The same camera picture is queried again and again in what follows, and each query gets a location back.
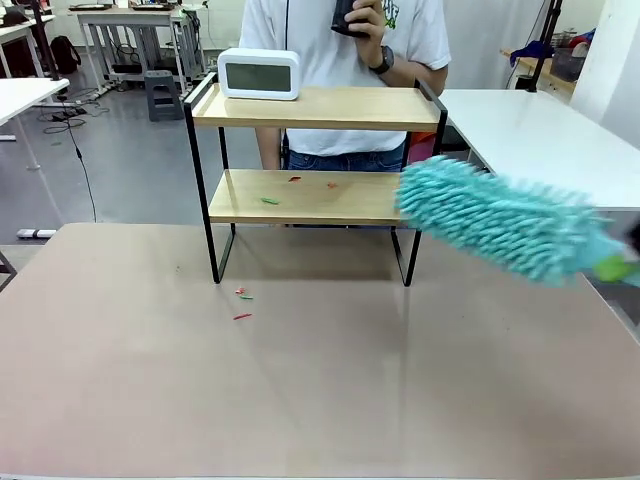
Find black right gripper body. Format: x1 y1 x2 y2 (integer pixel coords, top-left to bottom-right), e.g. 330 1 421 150
624 212 640 251

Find teal microfiber duster green handle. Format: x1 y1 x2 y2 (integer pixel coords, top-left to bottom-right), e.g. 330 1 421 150
393 154 640 290

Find black handheld device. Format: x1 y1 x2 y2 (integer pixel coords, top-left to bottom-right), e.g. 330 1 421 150
330 0 371 40

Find person right forearm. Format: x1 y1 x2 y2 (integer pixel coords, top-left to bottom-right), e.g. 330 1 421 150
256 127 281 170

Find person left forearm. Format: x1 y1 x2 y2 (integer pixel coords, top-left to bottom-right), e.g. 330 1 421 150
382 54 448 97

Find person left hand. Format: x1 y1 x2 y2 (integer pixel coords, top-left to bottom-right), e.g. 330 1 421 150
344 0 388 70

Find large white table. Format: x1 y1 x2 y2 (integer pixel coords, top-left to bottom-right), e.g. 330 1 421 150
439 88 640 211

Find wooden side table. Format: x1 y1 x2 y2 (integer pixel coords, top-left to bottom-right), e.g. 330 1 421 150
499 47 577 95

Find black tripod pole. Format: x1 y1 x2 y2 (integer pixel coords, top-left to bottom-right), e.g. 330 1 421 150
527 0 565 94

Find blue cloth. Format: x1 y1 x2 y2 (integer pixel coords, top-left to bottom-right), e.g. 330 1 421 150
509 39 555 67

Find blue jeans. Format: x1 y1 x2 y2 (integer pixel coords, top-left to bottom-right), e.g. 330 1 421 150
287 142 407 174

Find black wrist watch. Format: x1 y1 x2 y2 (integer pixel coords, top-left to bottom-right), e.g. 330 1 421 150
369 44 396 76

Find person torso white shirt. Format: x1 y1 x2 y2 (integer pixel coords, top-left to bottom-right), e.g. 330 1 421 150
238 0 452 156

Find white digital clock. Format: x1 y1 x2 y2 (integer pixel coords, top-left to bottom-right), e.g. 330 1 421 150
217 47 302 101

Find grey step stool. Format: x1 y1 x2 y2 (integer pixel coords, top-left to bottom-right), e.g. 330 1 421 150
143 69 185 123

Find grey metal desk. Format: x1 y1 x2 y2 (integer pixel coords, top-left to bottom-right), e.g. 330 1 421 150
69 2 207 95

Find black backpack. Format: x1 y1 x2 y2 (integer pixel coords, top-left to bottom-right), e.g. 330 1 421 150
49 34 82 76

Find black stand pole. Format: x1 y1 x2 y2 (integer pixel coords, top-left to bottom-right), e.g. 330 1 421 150
30 0 63 84

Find small white table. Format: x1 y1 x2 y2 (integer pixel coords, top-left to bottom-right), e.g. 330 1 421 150
0 77 71 172

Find white desk with hat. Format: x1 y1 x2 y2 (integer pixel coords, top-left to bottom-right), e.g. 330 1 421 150
0 12 57 80

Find dark wire basket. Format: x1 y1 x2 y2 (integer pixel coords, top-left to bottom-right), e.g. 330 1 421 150
552 44 587 82

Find two-tier wooden shelf black frame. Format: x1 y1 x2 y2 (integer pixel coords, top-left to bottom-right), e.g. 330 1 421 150
183 72 449 288

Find black floor cable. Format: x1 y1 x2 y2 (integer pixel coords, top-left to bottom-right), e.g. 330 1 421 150
42 99 99 224

